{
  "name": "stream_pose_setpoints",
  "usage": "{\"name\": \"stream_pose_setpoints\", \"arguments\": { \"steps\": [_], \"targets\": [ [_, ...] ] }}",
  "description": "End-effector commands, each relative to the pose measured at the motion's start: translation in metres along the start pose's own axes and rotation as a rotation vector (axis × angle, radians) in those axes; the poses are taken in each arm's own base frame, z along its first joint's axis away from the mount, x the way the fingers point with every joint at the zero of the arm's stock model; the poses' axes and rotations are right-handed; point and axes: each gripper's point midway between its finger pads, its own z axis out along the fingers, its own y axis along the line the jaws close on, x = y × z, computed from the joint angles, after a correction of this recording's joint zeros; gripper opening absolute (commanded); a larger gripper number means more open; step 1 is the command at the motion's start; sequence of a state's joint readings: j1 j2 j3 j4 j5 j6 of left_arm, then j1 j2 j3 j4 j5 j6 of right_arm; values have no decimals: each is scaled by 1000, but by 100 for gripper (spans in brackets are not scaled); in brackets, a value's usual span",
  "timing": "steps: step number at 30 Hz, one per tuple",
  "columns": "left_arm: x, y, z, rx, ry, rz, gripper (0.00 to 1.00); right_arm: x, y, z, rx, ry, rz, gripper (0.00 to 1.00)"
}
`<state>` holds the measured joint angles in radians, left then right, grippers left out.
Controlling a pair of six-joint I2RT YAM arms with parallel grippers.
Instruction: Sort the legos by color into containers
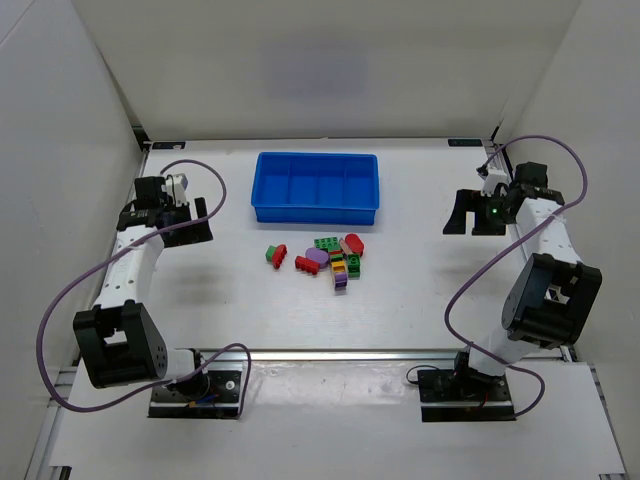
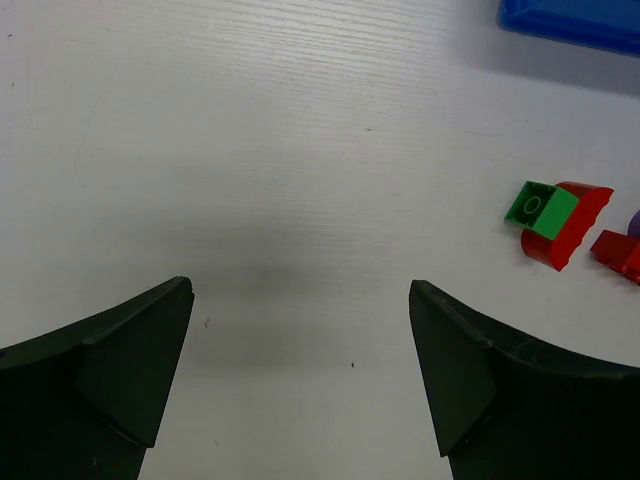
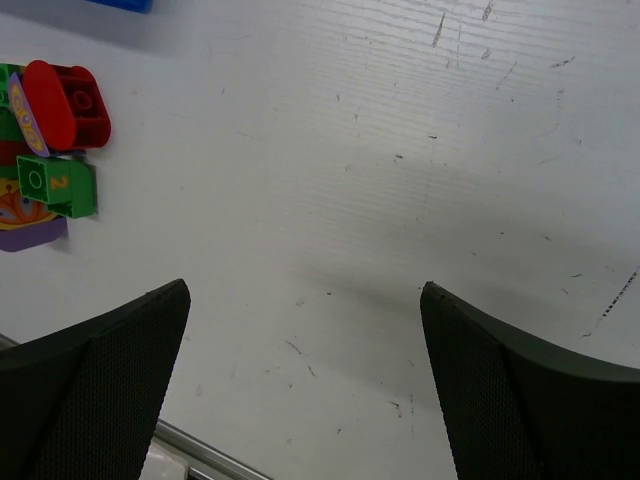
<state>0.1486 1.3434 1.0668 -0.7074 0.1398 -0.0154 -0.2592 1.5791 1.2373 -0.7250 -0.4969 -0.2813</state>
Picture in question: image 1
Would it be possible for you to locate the stacked multicolour lego column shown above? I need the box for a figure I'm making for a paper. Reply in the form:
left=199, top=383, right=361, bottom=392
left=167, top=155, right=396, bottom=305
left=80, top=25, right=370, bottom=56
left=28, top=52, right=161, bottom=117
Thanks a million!
left=329, top=250, right=348, bottom=290

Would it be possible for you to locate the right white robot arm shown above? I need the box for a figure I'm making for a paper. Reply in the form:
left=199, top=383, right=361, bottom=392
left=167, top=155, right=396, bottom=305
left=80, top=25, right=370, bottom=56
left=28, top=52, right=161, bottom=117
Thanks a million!
left=443, top=162, right=602, bottom=384

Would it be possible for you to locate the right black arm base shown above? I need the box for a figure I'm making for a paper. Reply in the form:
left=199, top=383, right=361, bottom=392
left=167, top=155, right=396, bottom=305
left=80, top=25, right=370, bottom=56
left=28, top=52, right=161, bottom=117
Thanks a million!
left=405, top=365, right=516, bottom=423

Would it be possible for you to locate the purple round lego brick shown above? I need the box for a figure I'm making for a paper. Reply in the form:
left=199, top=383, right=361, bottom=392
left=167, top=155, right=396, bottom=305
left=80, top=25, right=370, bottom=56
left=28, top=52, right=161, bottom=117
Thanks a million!
left=305, top=247, right=330, bottom=269

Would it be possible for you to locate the red toothed lego brick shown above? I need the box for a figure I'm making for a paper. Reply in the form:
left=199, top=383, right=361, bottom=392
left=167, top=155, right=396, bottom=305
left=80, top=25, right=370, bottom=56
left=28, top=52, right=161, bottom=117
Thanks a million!
left=294, top=256, right=320, bottom=275

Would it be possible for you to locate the red oval lego brick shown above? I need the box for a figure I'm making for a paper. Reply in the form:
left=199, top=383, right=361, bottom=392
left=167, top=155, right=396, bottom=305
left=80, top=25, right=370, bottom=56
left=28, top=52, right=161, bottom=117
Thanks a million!
left=344, top=233, right=365, bottom=256

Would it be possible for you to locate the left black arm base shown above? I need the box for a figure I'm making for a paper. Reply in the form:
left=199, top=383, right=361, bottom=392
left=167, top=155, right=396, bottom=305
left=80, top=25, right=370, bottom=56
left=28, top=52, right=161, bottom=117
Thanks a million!
left=148, top=362, right=244, bottom=420

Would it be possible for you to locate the small green lego brick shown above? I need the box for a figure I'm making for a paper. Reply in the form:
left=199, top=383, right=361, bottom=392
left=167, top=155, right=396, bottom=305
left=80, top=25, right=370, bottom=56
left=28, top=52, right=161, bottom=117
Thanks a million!
left=265, top=245, right=277, bottom=262

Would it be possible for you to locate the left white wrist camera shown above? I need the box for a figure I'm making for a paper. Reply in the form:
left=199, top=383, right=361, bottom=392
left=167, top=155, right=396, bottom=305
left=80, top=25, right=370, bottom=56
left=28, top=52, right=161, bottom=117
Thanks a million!
left=165, top=173, right=189, bottom=208

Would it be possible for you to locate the green flat lego plate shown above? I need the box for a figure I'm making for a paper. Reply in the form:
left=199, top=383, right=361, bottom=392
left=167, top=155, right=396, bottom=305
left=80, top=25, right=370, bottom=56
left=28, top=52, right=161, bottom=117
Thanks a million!
left=314, top=237, right=341, bottom=253

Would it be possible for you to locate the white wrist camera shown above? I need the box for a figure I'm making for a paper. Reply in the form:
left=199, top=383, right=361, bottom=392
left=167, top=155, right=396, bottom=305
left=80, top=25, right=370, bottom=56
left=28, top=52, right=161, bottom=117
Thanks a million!
left=165, top=173, right=189, bottom=208
left=477, top=166, right=509, bottom=197

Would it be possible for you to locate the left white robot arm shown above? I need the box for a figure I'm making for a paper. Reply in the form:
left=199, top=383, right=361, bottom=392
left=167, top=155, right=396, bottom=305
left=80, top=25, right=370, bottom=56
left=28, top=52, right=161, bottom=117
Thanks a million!
left=73, top=174, right=213, bottom=388

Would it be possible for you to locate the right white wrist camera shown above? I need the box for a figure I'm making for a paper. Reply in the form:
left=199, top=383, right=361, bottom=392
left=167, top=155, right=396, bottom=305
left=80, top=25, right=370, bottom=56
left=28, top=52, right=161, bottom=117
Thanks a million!
left=477, top=166, right=509, bottom=197

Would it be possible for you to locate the aluminium front rail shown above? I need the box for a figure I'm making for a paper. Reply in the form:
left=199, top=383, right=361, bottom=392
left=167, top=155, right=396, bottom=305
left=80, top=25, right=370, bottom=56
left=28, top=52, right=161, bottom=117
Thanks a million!
left=189, top=347, right=576, bottom=362

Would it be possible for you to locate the blue divided plastic bin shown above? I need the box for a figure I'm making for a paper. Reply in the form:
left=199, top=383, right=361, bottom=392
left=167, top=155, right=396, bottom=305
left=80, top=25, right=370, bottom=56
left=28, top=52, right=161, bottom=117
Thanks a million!
left=251, top=152, right=380, bottom=226

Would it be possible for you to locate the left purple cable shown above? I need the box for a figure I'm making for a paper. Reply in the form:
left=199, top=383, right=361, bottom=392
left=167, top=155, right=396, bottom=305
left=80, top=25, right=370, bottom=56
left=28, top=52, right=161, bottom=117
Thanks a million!
left=35, top=158, right=252, bottom=420

